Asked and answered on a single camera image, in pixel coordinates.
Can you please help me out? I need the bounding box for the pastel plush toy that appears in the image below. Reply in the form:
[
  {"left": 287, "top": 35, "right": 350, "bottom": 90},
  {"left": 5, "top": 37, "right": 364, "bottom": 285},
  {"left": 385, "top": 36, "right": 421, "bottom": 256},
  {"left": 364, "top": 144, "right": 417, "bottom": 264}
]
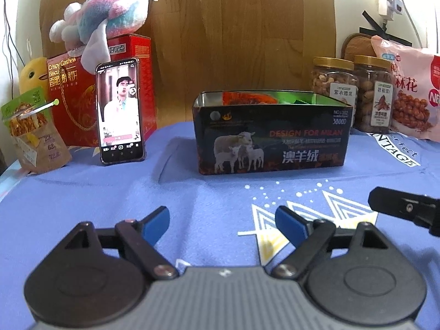
[{"left": 48, "top": 0, "right": 157, "bottom": 75}]

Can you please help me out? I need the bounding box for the orange snack packet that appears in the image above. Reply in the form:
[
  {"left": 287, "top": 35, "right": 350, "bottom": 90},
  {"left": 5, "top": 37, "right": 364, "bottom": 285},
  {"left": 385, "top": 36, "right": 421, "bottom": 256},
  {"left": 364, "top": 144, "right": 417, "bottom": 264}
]
[{"left": 222, "top": 91, "right": 277, "bottom": 106}]

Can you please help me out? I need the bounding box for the red biscuit gift box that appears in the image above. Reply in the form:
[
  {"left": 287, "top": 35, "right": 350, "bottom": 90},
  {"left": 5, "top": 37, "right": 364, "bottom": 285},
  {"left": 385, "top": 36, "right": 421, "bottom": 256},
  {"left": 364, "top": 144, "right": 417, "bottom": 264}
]
[{"left": 47, "top": 34, "right": 157, "bottom": 147}]

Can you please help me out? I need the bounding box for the pink twisted snack bag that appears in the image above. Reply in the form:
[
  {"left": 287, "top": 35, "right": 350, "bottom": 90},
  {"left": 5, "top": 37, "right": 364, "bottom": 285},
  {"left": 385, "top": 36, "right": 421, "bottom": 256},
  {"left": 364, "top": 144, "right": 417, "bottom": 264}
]
[{"left": 371, "top": 36, "right": 440, "bottom": 142}]

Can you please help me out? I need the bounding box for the smartphone with video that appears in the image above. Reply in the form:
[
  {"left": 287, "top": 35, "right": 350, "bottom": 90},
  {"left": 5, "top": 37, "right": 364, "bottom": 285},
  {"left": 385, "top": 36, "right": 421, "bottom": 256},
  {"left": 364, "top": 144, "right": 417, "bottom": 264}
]
[{"left": 95, "top": 57, "right": 145, "bottom": 165}]

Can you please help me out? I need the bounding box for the right nut jar gold lid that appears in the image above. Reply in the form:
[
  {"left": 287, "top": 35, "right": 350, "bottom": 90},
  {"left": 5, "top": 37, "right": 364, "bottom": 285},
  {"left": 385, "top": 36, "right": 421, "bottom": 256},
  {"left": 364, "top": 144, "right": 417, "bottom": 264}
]
[{"left": 353, "top": 55, "right": 394, "bottom": 134}]

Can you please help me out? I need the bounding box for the black sheep tin box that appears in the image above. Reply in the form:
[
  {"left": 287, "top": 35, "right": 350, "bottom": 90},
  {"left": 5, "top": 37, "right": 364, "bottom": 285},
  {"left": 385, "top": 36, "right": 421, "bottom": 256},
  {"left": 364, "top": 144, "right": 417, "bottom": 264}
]
[{"left": 192, "top": 90, "right": 353, "bottom": 175}]

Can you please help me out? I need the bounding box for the round wooden cutting board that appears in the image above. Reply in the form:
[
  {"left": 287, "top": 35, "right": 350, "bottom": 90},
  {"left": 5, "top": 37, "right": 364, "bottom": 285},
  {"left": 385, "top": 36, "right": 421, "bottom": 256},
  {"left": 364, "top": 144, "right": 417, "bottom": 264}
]
[{"left": 341, "top": 33, "right": 376, "bottom": 62}]

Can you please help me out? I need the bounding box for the blue printed tablecloth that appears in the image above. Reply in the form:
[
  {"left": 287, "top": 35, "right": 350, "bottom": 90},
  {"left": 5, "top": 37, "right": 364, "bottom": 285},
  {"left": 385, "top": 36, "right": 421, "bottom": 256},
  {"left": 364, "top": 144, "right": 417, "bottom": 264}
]
[{"left": 1, "top": 123, "right": 439, "bottom": 329}]

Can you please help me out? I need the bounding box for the wooden board on wall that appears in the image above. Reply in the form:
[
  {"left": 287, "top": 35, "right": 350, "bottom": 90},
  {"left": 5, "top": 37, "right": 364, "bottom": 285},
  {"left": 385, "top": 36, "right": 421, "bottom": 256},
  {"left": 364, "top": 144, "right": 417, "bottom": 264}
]
[{"left": 39, "top": 0, "right": 337, "bottom": 130}]

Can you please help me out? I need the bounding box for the yellow duck plush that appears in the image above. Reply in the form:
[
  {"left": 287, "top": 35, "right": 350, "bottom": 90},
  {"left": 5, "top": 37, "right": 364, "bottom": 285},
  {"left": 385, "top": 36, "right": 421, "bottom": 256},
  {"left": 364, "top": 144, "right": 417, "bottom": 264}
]
[{"left": 19, "top": 57, "right": 48, "bottom": 96}]

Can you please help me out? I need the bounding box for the left nut jar gold lid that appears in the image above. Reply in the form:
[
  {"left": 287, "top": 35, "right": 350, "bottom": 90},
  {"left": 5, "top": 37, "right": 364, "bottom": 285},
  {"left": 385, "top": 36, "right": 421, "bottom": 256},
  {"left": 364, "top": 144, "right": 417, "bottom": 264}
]
[{"left": 310, "top": 57, "right": 359, "bottom": 126}]

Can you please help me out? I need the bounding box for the brown green snack pouch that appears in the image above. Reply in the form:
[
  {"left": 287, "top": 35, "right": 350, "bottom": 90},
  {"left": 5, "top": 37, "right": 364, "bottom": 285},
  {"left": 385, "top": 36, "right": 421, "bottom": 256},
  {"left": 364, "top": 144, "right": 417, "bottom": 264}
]
[{"left": 1, "top": 86, "right": 72, "bottom": 174}]

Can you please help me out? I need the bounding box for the nut jar gold lid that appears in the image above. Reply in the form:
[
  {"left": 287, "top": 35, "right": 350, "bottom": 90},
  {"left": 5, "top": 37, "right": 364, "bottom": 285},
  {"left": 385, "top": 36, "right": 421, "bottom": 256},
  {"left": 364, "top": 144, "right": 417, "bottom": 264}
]
[
  {"left": 310, "top": 57, "right": 359, "bottom": 126},
  {"left": 353, "top": 55, "right": 394, "bottom": 134}
]

